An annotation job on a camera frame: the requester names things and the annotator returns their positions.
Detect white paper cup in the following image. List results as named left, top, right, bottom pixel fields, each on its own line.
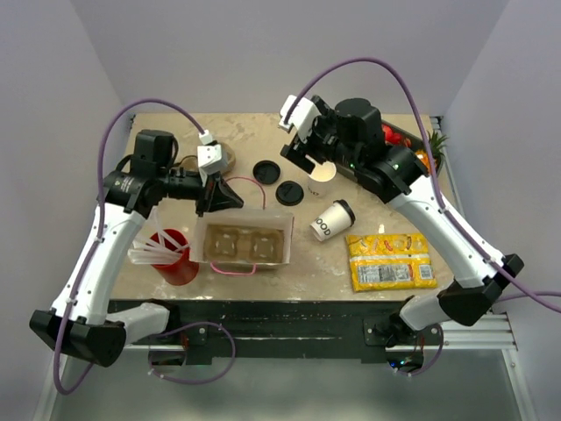
left=310, top=199, right=356, bottom=242
left=307, top=161, right=337, bottom=197

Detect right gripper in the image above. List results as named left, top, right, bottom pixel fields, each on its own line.
left=281, top=96, right=362, bottom=174

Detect brown paper bag pink handles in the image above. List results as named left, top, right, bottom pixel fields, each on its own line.
left=188, top=190, right=295, bottom=276

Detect black coffee lid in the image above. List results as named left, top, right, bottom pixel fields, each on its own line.
left=252, top=160, right=281, bottom=185
left=275, top=181, right=304, bottom=206

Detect white wrapped straws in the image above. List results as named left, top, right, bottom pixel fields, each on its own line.
left=127, top=209, right=189, bottom=266

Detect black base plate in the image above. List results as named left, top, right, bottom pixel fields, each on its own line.
left=135, top=300, right=444, bottom=366

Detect toy pineapple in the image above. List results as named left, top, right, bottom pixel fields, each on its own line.
left=415, top=131, right=449, bottom=174

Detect grey fruit tray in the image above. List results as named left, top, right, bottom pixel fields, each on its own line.
left=381, top=120, right=425, bottom=152

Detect red straw holder cup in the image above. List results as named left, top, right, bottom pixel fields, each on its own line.
left=153, top=229, right=199, bottom=286

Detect cardboard cup carrier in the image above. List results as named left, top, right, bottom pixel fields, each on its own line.
left=179, top=144, right=236, bottom=174
left=202, top=224, right=284, bottom=264

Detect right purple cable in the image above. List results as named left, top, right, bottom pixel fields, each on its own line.
left=283, top=57, right=561, bottom=378

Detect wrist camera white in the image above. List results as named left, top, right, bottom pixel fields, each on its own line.
left=197, top=130, right=228, bottom=179
left=278, top=95, right=321, bottom=139

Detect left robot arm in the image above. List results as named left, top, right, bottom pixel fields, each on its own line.
left=29, top=130, right=244, bottom=367

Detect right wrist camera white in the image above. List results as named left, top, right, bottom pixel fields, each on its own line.
left=278, top=95, right=321, bottom=139

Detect red cherries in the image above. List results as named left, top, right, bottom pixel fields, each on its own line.
left=382, top=125, right=411, bottom=148

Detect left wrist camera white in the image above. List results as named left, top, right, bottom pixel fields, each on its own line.
left=197, top=130, right=228, bottom=179

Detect yellow snack bag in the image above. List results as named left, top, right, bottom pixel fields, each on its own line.
left=345, top=233, right=437, bottom=292

